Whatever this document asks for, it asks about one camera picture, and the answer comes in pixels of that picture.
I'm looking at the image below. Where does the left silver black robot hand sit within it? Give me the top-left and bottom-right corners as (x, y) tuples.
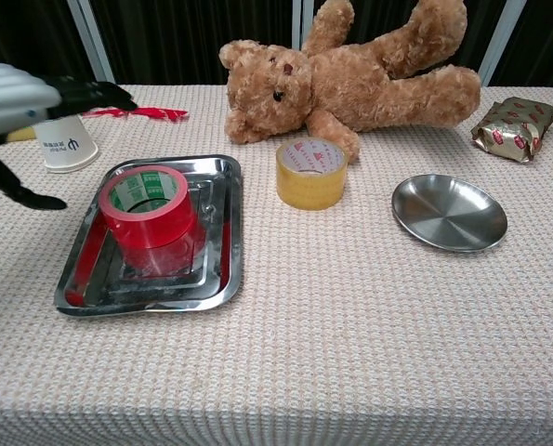
(0, 61), (138, 211)

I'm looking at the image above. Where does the red tape roll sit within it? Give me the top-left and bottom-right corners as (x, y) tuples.
(98, 164), (199, 252)

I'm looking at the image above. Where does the yellow clear tape roll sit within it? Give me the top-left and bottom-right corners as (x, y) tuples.
(275, 137), (349, 211)

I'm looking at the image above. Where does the green yellow sponge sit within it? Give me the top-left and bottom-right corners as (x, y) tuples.
(5, 128), (39, 143)

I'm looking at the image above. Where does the white paper cup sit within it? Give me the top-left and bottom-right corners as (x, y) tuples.
(33, 114), (99, 175)

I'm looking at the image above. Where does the red wrapper strip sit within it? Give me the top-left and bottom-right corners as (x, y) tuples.
(83, 106), (189, 124)

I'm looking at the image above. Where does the rectangular stainless steel tray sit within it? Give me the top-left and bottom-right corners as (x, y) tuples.
(53, 153), (244, 319)

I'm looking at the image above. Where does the brown teddy bear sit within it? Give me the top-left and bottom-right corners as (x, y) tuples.
(218, 0), (483, 164)

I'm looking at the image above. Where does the beige woven tablecloth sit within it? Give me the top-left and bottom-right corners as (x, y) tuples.
(0, 83), (553, 446)

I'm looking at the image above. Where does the round stainless steel dish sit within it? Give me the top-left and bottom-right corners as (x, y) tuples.
(390, 174), (509, 254)

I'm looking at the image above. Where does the gold red snack packet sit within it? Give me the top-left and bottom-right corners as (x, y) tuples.
(469, 96), (553, 164)

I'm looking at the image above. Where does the white partition post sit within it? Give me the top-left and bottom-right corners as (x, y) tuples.
(292, 0), (315, 52)
(478, 0), (528, 88)
(66, 0), (114, 85)

